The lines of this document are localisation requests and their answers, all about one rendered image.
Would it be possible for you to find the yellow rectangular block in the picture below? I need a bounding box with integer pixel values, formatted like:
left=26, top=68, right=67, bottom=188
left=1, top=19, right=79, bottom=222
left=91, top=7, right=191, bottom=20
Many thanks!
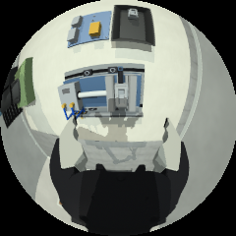
left=88, top=22, right=101, bottom=37

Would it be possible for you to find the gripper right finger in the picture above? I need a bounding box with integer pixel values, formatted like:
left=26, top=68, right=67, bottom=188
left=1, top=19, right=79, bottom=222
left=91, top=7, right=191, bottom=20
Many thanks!
left=152, top=118, right=189, bottom=206

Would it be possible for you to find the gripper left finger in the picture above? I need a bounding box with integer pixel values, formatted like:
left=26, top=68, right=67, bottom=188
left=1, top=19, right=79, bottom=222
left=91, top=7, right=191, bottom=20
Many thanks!
left=49, top=115, right=88, bottom=204

